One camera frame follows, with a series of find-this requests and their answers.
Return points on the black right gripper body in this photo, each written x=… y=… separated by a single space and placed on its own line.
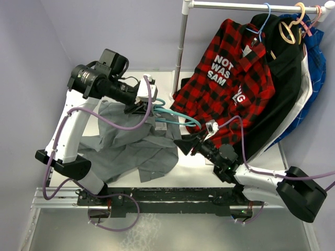
x=207 y=149

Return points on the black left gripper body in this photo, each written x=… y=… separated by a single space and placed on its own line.
x=120 y=92

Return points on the teal plastic hanger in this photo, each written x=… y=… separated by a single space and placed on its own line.
x=189 y=121

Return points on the grey button-up shirt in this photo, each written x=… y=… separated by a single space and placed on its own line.
x=113 y=152

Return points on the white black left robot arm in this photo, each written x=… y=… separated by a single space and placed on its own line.
x=87 y=85

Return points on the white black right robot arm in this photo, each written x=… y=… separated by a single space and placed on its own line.
x=291 y=189

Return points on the red black plaid shirt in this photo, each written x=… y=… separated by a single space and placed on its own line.
x=232 y=83

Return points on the white hanging shirt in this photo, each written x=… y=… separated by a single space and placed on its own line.
x=304 y=94

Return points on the black hanging shirt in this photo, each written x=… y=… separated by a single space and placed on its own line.
x=286 y=76

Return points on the blue checked shirt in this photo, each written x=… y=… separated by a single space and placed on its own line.
x=317 y=70

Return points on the pink plastic hanger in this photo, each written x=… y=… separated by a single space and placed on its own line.
x=306 y=26

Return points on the beige wooden hanger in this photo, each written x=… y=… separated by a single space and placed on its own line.
x=283 y=36

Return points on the blue white paper hang tag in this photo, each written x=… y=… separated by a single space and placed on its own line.
x=161 y=126

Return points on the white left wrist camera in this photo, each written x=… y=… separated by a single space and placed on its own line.
x=143 y=93

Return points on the silver clothes rack frame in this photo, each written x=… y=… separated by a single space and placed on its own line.
x=324 y=11

